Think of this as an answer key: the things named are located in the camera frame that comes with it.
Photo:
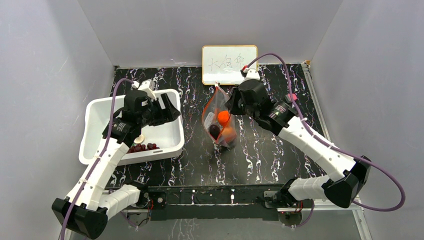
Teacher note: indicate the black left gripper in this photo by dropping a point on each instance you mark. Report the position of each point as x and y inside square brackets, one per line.
[172, 112]

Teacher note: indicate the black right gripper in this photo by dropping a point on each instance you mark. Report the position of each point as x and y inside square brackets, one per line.
[236, 103]

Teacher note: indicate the orange toy tangerine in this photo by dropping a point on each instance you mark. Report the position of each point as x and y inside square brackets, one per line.
[223, 118]

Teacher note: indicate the clear zip top bag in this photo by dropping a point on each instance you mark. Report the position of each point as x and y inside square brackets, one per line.
[210, 112]

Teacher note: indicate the orange toy fruit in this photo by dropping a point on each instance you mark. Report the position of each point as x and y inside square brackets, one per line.
[228, 134]

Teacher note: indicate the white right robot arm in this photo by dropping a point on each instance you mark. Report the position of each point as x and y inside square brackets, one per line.
[344, 175]

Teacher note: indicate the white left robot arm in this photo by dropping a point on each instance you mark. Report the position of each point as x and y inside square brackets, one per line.
[140, 126]

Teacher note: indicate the white toy mushroom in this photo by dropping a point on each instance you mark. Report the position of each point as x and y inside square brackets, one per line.
[139, 139]

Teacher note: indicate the small whiteboard with writing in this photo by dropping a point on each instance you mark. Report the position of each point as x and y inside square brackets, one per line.
[222, 64]

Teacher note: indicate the dark red grape bunch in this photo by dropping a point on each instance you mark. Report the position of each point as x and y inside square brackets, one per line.
[136, 148]

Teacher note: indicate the pink whiteboard eraser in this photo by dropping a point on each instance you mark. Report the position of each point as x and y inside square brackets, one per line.
[291, 98]

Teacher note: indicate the white plastic bin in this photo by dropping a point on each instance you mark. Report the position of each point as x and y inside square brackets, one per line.
[169, 137]

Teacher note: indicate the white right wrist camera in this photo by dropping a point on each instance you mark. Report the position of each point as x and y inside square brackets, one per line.
[249, 73]

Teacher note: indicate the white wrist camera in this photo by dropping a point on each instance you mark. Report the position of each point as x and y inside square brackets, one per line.
[249, 73]
[146, 86]

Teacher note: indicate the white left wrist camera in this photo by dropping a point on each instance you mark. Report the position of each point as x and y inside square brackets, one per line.
[146, 86]

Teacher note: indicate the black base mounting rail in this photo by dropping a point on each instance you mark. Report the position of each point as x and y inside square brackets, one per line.
[246, 201]

